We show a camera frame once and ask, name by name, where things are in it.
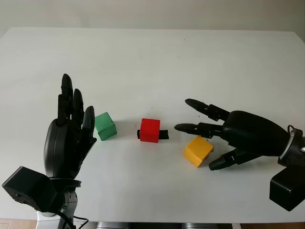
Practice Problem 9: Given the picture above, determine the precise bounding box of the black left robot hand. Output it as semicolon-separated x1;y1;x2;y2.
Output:
43;73;97;179

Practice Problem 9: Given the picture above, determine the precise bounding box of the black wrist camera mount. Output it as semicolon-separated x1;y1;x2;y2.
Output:
1;166;58;213
269;164;305;212

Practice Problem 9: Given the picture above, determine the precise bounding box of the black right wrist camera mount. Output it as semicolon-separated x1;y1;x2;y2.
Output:
269;164;305;212

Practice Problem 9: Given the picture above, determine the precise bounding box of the green wooden block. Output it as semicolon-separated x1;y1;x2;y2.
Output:
94;112;118;141

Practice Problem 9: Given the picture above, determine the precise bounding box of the black tape strip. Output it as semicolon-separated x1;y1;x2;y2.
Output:
137;129;170;140

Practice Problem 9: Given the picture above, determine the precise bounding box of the yellow wooden block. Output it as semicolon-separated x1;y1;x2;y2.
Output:
183;135;214;168

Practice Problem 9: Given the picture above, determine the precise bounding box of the red wooden block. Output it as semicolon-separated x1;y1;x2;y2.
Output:
139;118;161;144

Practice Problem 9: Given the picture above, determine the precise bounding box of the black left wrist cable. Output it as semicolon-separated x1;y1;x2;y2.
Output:
59;211;89;229

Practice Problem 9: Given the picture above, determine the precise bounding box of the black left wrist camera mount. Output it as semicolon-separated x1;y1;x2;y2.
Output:
1;166;58;213

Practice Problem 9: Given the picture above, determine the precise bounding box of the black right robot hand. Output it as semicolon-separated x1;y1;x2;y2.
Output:
174;98;293;171

